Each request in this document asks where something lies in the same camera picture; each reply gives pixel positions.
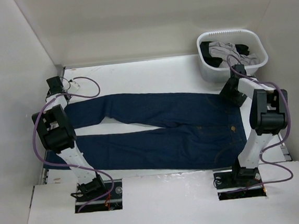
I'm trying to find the dark blue denim trousers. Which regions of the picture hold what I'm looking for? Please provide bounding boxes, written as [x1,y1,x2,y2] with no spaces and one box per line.
[37,82,250,183]

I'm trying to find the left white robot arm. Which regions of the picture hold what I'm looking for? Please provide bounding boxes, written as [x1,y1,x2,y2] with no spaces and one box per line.
[31,76,106,200]

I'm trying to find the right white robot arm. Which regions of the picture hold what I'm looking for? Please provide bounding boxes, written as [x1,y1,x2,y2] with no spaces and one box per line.
[220,64,290,186]

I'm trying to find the white plastic laundry basket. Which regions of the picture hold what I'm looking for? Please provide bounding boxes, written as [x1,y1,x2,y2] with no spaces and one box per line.
[196,29,268,82]

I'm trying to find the black garment in basket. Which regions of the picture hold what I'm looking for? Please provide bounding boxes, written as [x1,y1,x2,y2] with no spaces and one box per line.
[200,41,249,68]

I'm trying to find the grey garment in basket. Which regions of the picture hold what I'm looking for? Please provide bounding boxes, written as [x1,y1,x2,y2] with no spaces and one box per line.
[208,41,260,67]

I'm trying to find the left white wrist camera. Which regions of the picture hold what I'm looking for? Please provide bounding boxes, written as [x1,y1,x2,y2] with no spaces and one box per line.
[67,80,81,93]

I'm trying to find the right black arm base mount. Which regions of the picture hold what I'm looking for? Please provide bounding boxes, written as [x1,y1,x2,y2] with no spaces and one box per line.
[213,161,266,201]

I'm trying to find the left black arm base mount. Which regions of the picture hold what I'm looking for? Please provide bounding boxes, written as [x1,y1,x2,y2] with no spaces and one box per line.
[71,174,123,214]

